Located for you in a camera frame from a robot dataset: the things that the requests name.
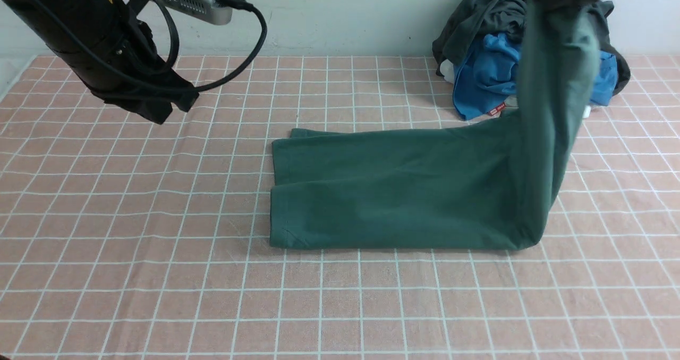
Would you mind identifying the green long-sleeved shirt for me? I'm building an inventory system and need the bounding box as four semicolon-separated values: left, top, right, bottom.
269;1;599;251

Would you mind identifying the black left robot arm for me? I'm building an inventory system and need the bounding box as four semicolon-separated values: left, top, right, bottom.
2;0;199;124

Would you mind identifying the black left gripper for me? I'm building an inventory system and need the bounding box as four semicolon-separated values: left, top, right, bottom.
88;18;199;125

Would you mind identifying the black camera cable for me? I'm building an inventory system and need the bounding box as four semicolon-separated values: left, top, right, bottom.
122;0;268;92

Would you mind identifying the blue crumpled garment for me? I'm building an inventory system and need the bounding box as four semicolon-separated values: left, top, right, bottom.
453;33;618;122

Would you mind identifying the pink checkered tablecloth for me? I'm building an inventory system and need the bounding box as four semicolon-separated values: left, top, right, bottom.
1;56;679;359

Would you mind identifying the dark grey crumpled garment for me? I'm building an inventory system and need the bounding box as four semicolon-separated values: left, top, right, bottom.
432;0;631;95

